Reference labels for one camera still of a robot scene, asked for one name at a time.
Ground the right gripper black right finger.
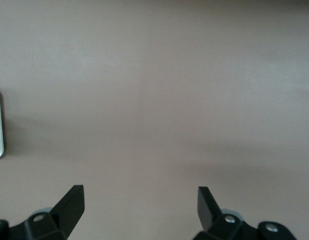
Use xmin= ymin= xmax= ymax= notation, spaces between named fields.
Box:
xmin=193 ymin=186 xmax=298 ymax=240

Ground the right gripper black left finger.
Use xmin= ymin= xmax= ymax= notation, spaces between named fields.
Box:
xmin=0 ymin=184 xmax=85 ymax=240

